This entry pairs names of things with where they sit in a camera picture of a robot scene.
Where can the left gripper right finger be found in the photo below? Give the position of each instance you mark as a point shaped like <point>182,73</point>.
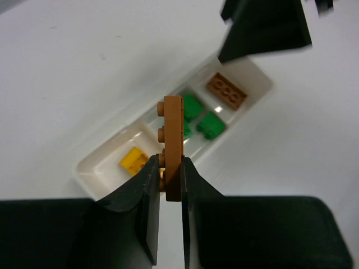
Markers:
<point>256,231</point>

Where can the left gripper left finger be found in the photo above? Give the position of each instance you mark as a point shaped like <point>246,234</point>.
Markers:
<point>118,231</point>

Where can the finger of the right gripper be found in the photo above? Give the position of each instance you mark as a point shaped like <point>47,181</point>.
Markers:
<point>263,27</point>

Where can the brown square lego plate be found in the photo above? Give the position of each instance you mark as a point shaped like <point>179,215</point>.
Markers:
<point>226,91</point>

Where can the yellow lego plate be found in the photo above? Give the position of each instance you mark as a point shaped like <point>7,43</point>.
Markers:
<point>134,160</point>

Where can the thin brown lego plate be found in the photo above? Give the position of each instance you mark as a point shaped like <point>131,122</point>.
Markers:
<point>171,135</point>

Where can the green lego brick pair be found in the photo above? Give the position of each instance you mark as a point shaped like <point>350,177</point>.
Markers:
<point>187,132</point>

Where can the white three-compartment tray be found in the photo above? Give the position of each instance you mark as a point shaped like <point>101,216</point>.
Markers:
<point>99,172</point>

